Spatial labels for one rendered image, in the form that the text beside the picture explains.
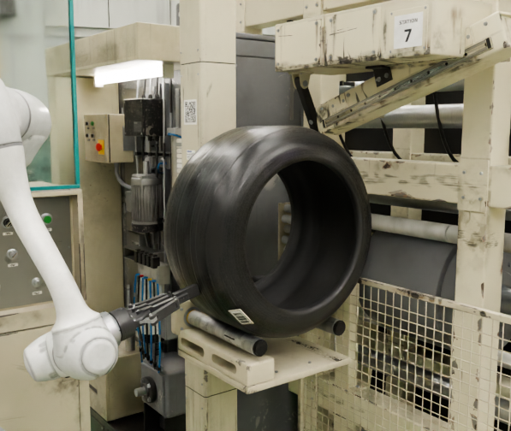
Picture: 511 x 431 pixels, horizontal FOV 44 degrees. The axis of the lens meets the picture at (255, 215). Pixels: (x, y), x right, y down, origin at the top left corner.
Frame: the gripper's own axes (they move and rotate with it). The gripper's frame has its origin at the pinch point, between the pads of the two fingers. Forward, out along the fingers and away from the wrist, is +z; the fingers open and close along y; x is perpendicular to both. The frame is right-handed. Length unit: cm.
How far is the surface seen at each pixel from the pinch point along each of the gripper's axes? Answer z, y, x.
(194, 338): 6.5, 15.1, 20.4
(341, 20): 63, -5, -57
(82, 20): 361, 880, -121
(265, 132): 30.1, -5.9, -34.4
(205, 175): 12.9, -0.8, -27.6
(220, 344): 9.5, 6.3, 21.0
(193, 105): 32, 31, -42
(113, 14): 408, 863, -121
